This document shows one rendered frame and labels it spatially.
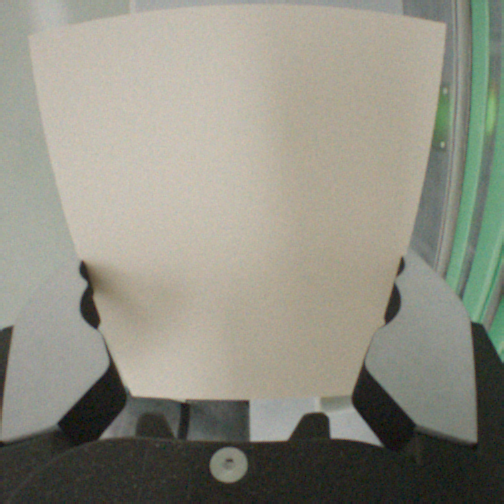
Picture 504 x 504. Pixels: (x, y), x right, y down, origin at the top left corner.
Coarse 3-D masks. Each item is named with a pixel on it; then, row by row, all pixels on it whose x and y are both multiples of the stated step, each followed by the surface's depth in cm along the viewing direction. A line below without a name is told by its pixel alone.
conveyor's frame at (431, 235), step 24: (408, 0) 31; (432, 0) 27; (456, 0) 23; (456, 24) 25; (456, 48) 26; (456, 72) 27; (456, 96) 29; (456, 120) 30; (456, 144) 31; (432, 168) 37; (456, 168) 33; (432, 192) 38; (456, 192) 34; (432, 216) 39; (432, 240) 40; (432, 264) 41
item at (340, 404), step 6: (336, 396) 68; (342, 396) 68; (348, 396) 67; (318, 402) 62; (324, 402) 67; (330, 402) 67; (336, 402) 67; (342, 402) 67; (348, 402) 66; (318, 408) 64; (324, 408) 66; (330, 408) 66; (336, 408) 66; (342, 408) 65; (348, 408) 65; (330, 414) 65
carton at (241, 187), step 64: (64, 64) 7; (128, 64) 7; (192, 64) 7; (256, 64) 7; (320, 64) 7; (384, 64) 7; (64, 128) 8; (128, 128) 8; (192, 128) 8; (256, 128) 8; (320, 128) 8; (384, 128) 8; (64, 192) 9; (128, 192) 9; (192, 192) 9; (256, 192) 9; (320, 192) 9; (384, 192) 9; (128, 256) 10; (192, 256) 10; (256, 256) 10; (320, 256) 10; (384, 256) 10; (128, 320) 12; (192, 320) 12; (256, 320) 12; (320, 320) 12; (128, 384) 14; (192, 384) 14; (256, 384) 14; (320, 384) 14
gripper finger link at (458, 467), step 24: (480, 336) 7; (480, 360) 6; (480, 384) 5; (480, 408) 5; (480, 432) 5; (408, 456) 5; (432, 456) 4; (456, 456) 4; (480, 456) 4; (456, 480) 4; (480, 480) 4
